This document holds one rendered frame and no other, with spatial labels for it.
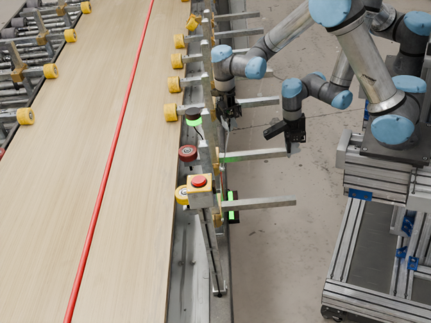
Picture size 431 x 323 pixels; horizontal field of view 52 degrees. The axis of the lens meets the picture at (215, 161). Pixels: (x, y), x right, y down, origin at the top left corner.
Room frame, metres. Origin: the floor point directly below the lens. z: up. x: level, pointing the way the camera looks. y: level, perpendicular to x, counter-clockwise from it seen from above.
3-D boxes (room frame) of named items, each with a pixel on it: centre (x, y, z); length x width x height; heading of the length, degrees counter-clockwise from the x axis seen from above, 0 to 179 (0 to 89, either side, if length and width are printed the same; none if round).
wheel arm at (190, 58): (2.21, -0.12, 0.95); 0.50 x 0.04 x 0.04; 85
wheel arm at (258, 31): (2.46, -0.14, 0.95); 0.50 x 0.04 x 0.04; 85
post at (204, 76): (1.68, -0.01, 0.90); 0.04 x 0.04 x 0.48; 85
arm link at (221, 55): (1.43, -0.08, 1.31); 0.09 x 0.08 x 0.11; 55
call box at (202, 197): (0.92, 0.05, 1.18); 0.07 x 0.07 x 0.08; 85
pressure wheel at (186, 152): (1.48, 0.11, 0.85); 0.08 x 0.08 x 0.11
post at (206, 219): (0.92, 0.05, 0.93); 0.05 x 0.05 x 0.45; 85
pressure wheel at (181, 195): (1.23, 0.13, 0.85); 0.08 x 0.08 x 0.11
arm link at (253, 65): (1.39, -0.17, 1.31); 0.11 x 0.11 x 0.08; 55
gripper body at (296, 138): (1.44, -0.33, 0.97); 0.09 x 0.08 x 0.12; 85
